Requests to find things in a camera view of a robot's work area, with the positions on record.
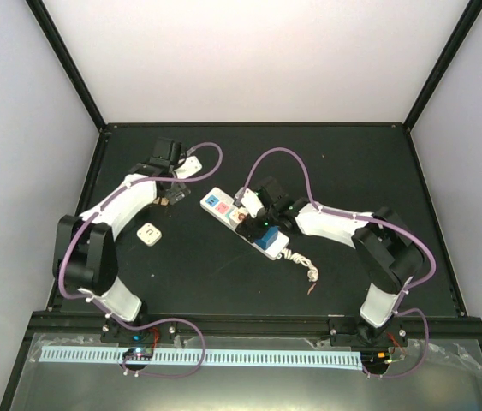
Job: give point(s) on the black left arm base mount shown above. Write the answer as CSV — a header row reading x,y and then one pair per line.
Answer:
x,y
111,332

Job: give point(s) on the white plug adapter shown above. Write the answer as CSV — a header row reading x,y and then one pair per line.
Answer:
x,y
149,234

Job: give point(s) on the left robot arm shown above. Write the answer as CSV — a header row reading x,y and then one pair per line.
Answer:
x,y
85,261

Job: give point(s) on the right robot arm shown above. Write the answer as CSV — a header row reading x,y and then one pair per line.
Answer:
x,y
390,255

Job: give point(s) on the small green circuit board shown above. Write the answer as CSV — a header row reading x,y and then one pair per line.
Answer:
x,y
144,354

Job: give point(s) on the white power strip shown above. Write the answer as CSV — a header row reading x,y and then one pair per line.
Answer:
x,y
219,205

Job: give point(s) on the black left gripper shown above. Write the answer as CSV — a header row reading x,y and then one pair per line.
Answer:
x,y
177,193

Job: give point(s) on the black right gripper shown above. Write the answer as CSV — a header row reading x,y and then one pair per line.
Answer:
x,y
245,226

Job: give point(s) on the blue cube socket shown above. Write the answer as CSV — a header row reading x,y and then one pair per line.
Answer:
x,y
268,238

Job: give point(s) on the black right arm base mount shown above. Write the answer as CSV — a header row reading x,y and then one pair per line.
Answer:
x,y
357,333

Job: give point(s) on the white tiger cube socket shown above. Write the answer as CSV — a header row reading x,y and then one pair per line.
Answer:
x,y
237,216

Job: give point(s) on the light blue slotted cable duct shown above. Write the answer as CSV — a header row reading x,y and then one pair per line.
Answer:
x,y
209,357

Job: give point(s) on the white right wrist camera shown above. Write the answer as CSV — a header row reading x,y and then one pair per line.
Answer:
x,y
248,199

